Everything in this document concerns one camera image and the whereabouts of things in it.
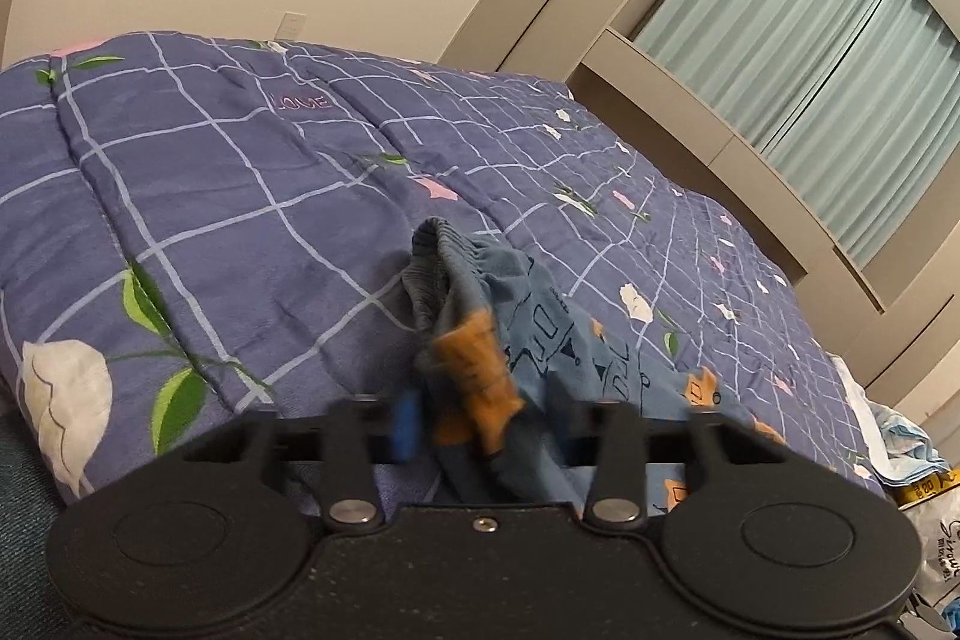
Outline light blue crumpled cloth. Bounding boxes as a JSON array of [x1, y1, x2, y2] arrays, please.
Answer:
[[827, 353, 952, 485]]

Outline white plastic bag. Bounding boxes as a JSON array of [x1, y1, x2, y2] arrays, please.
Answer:
[[896, 469, 960, 615]]

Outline purple checked floral blanket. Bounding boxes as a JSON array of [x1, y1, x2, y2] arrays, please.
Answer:
[[0, 31, 897, 515]]

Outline blue pants with orange print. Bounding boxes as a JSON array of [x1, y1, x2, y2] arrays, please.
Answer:
[[401, 216, 788, 512]]

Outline yellow packet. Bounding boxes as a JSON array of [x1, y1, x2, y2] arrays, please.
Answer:
[[898, 467, 960, 510]]

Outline dark teal cloth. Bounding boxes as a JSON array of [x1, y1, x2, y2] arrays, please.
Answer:
[[0, 413, 80, 640]]

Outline teal curtain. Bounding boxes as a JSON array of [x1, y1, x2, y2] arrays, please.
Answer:
[[632, 0, 960, 271]]

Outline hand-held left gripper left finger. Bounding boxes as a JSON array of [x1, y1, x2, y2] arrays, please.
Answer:
[[184, 394, 421, 530]]

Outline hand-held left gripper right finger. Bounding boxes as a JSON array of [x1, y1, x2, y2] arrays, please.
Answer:
[[559, 401, 796, 528]]

